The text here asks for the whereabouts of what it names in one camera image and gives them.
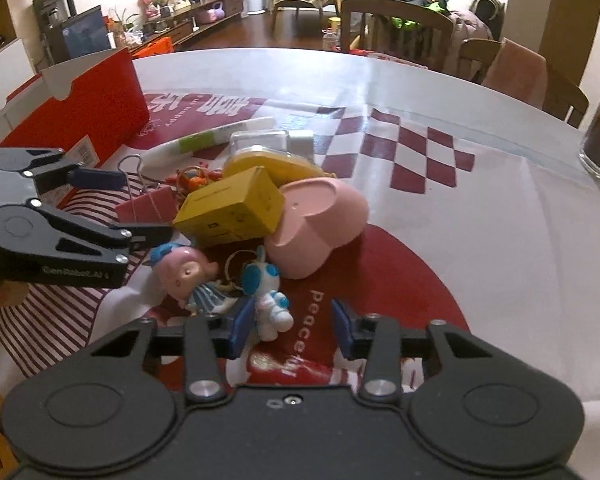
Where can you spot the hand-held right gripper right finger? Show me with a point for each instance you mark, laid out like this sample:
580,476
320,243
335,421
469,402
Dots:
342,332

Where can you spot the orange printed box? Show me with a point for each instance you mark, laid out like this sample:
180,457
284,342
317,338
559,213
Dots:
155,47

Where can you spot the clear plastic case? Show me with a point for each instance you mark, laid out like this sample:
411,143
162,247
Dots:
260,139

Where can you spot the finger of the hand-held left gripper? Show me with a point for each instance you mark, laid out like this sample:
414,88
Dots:
145,236
97,179

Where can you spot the yellow half-round toy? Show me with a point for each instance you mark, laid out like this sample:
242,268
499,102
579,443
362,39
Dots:
280,165

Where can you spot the yellow stool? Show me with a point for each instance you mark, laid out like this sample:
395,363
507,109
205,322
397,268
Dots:
334,22

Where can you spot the wooden tv cabinet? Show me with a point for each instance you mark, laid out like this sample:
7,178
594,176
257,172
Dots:
200,25

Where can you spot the yellow small carton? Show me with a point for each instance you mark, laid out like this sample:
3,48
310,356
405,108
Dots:
230,205

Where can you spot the pink binder clip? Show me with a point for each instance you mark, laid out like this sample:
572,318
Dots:
150,207

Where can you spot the sofa with clothes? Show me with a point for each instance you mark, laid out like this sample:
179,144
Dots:
470,20

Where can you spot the pink heart-shaped container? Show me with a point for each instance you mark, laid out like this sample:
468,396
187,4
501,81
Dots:
315,230

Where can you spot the plastic bottle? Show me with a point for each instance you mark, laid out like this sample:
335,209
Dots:
330,40

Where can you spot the black water dispenser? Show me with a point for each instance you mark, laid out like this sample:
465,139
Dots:
52,10

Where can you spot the pink doll figure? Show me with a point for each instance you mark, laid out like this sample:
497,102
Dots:
185,272

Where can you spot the red printed seat cushion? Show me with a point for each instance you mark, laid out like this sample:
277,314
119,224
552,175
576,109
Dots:
395,57

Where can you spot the red cardboard box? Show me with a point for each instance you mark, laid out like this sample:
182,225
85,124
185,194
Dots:
105,110

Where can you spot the red white printed table mat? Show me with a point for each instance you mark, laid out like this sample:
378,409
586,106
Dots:
405,170

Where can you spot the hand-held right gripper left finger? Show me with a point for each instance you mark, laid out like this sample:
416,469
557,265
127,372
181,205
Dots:
244,330

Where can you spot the dark screen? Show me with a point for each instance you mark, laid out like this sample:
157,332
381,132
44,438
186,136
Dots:
85,32

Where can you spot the wooden slatted chair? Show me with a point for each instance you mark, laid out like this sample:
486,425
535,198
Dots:
360,15

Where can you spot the white blue toy figure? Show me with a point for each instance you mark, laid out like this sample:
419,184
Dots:
262,280

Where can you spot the pink towel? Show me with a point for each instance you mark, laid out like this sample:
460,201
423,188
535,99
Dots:
515,70

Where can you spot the white green tube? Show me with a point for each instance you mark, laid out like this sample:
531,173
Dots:
205,137

